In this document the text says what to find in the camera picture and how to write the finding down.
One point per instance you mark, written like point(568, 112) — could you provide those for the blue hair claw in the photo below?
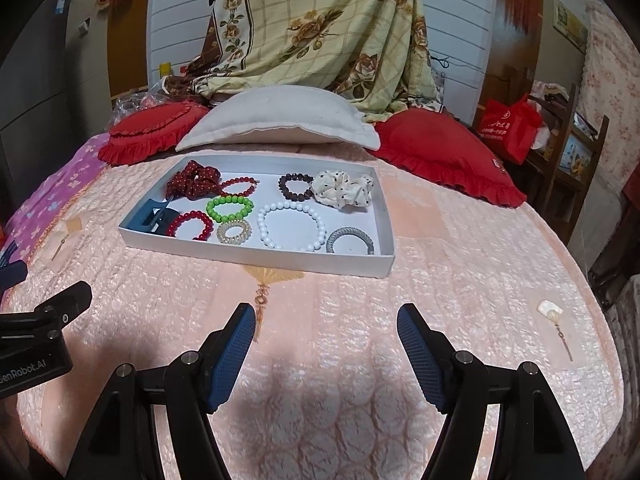
point(145, 220)

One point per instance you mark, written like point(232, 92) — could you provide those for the white pillow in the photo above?
point(280, 115)

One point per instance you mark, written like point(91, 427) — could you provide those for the red shopping bag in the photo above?
point(505, 127)

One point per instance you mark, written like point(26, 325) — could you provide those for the white slatted headboard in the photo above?
point(450, 10)

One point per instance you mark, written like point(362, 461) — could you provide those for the white rectangular tray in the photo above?
point(265, 192)

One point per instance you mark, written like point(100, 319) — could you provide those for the floral checked quilt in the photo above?
point(320, 25)

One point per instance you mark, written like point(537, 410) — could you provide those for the floral lace cloth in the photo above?
point(610, 85)

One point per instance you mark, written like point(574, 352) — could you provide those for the large red frilled pillow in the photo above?
point(440, 155)

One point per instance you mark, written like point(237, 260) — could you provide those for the pink quilted bedspread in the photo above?
point(450, 310)

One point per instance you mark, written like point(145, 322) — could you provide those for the grey refrigerator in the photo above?
point(30, 85)

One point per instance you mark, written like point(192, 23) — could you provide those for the dark wooden chair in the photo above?
point(560, 170)

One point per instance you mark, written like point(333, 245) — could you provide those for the small yellow box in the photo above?
point(165, 68)

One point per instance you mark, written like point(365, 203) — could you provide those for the framed wall picture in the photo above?
point(565, 17)

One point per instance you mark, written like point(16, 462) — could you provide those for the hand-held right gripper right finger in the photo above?
point(422, 360)

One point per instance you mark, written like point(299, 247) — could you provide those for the cream dotted scrunchie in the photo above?
point(340, 190)

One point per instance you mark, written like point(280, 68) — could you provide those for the clear plastic wrap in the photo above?
point(132, 102)

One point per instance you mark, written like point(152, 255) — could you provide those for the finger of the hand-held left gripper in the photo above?
point(60, 305)
point(11, 274)

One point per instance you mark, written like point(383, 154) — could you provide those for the brown wooden door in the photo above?
point(127, 45)

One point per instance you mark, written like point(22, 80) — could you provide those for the purple patterned sheet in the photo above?
point(50, 190)

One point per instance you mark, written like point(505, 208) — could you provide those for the small red frilled pillow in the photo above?
point(150, 130)

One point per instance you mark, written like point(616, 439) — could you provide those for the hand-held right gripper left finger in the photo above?
point(232, 355)

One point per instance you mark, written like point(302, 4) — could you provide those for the red dotted scrunchie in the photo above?
point(192, 180)

